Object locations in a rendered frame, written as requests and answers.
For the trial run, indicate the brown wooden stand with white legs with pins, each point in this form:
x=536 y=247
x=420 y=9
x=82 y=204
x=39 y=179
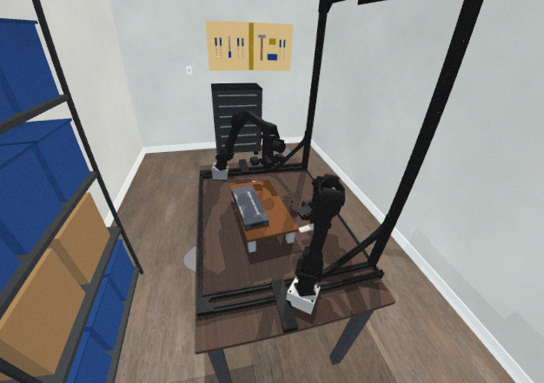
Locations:
x=280 y=221

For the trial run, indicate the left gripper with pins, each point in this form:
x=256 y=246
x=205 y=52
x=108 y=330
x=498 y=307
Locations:
x=313 y=220

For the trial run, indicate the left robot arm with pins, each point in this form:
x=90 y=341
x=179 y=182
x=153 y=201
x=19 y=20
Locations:
x=329 y=202

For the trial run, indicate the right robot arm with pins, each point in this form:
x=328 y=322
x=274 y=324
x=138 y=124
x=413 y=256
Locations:
x=269 y=140

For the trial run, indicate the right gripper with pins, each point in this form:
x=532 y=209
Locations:
x=254 y=160

